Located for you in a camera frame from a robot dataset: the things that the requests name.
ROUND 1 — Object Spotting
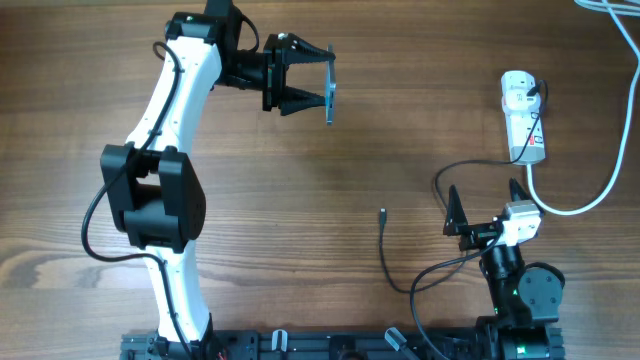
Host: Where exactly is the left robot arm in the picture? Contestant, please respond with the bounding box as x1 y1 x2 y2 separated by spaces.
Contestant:
99 1 336 359

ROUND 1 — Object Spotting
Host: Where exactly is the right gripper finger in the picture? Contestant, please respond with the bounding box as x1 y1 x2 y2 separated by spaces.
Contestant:
443 185 468 235
509 178 530 202

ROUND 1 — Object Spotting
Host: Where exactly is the turquoise Galaxy smartphone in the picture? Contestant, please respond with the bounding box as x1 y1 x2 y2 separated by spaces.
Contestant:
325 60 336 126

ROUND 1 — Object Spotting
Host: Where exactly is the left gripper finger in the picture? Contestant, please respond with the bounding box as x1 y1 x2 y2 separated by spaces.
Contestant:
278 86 325 116
285 35 335 66

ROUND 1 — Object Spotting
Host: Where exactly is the white cables top corner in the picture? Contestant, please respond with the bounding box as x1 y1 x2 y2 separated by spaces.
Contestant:
573 0 640 19

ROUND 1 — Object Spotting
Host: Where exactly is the white power strip cord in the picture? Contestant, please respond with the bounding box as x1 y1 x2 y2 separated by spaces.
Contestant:
525 0 640 217

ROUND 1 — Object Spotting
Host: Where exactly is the black USB charging cable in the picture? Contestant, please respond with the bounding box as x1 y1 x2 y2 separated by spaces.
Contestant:
378 79 549 295

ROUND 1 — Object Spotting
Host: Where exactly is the right black camera cable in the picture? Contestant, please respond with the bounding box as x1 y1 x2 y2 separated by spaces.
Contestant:
409 232 504 360

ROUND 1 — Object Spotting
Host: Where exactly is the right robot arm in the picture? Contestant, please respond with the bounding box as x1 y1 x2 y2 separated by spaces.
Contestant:
443 179 565 328

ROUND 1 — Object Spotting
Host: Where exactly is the white USB charger plug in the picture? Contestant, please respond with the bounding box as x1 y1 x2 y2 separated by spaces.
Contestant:
502 88 541 115

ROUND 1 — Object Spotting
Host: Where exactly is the white power strip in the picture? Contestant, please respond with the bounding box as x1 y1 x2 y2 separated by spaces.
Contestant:
501 70 546 166

